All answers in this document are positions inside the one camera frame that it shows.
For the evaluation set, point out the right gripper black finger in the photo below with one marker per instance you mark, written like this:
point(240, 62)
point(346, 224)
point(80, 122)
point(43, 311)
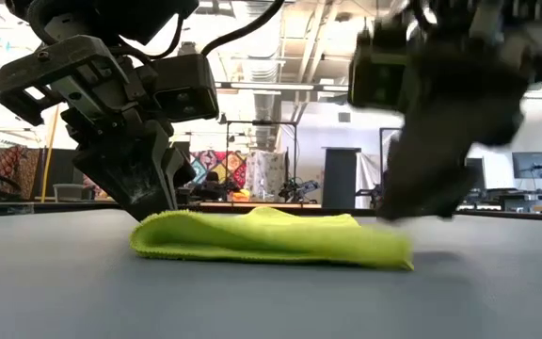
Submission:
point(457, 188)
point(409, 188)

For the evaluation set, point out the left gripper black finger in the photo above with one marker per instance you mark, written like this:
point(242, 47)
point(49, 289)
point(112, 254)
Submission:
point(184, 169)
point(134, 183)

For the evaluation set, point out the lime green microfibre towel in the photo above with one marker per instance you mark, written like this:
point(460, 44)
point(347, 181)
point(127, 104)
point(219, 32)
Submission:
point(261, 240)

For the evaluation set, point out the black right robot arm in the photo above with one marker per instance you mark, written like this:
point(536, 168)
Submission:
point(450, 7)

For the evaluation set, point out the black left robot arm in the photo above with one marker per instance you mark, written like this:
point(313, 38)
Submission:
point(125, 14)

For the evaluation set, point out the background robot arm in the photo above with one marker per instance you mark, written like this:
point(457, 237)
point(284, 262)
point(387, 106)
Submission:
point(299, 188)

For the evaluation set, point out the computer monitor on arm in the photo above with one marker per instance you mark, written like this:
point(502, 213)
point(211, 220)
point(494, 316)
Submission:
point(534, 165)

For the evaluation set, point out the seated person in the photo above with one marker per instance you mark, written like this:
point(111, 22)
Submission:
point(212, 186)

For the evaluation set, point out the colourful patchwork quilt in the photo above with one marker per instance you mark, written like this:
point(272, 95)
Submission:
point(219, 165)

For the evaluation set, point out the white curtain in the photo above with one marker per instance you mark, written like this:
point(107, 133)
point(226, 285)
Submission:
point(367, 179)

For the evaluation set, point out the grey plastic bin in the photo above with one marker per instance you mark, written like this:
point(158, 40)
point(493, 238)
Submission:
point(68, 192)

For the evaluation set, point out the dark door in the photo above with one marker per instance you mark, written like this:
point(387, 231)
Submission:
point(341, 176)

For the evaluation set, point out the black cabinet box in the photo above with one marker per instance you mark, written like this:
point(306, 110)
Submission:
point(61, 165)

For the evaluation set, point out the white floral cloth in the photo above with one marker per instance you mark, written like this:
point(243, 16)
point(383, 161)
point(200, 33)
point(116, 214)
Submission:
point(264, 172)

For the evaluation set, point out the clear plastic bottle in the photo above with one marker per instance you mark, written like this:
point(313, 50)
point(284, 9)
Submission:
point(261, 190)

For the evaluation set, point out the brown patterned cloth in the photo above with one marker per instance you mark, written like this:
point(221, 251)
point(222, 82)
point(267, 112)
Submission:
point(17, 169)

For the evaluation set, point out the long ceiling light bar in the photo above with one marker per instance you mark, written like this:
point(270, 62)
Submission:
point(271, 86)

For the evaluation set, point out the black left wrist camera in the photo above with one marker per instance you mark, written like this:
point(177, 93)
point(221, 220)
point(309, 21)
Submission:
point(186, 89)

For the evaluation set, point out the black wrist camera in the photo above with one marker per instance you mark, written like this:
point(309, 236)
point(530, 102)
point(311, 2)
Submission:
point(186, 89)
point(377, 70)

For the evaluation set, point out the black metal stand frame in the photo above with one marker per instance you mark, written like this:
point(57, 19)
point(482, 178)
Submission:
point(261, 123)

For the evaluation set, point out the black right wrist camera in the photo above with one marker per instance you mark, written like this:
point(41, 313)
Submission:
point(377, 70)

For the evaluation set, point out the black metal table frame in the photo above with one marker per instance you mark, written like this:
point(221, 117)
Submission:
point(40, 207)

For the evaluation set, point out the silver ventilation duct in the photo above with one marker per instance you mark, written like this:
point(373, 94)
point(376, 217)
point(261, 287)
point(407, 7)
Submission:
point(266, 103)

